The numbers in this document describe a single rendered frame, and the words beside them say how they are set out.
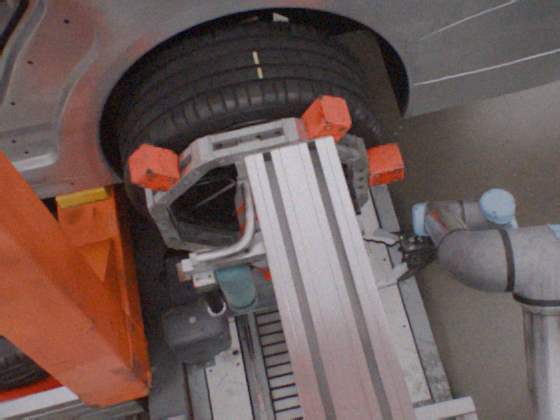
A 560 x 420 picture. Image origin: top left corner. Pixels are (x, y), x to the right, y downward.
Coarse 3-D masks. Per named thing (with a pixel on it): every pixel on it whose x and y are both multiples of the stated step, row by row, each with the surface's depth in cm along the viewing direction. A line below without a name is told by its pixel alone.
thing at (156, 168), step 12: (144, 144) 192; (132, 156) 195; (144, 156) 191; (156, 156) 193; (168, 156) 195; (132, 168) 194; (144, 168) 190; (156, 168) 191; (168, 168) 193; (132, 180) 193; (144, 180) 192; (156, 180) 193; (168, 180) 194
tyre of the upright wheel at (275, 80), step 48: (192, 48) 198; (240, 48) 196; (288, 48) 198; (336, 48) 209; (144, 96) 203; (192, 96) 193; (240, 96) 189; (288, 96) 191; (336, 96) 197; (144, 192) 213
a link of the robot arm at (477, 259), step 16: (416, 208) 195; (432, 208) 193; (448, 208) 190; (416, 224) 194; (432, 224) 183; (448, 224) 175; (464, 224) 177; (448, 240) 162; (464, 240) 158; (480, 240) 156; (496, 240) 154; (448, 256) 160; (464, 256) 156; (480, 256) 154; (496, 256) 153; (448, 272) 162; (464, 272) 157; (480, 272) 154; (496, 272) 153; (480, 288) 157; (496, 288) 155
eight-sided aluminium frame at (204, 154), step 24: (288, 120) 193; (192, 144) 194; (216, 144) 193; (264, 144) 190; (288, 144) 191; (336, 144) 199; (360, 144) 205; (192, 168) 192; (360, 168) 207; (168, 192) 199; (360, 192) 219; (168, 216) 209; (168, 240) 220; (192, 240) 225; (216, 240) 235
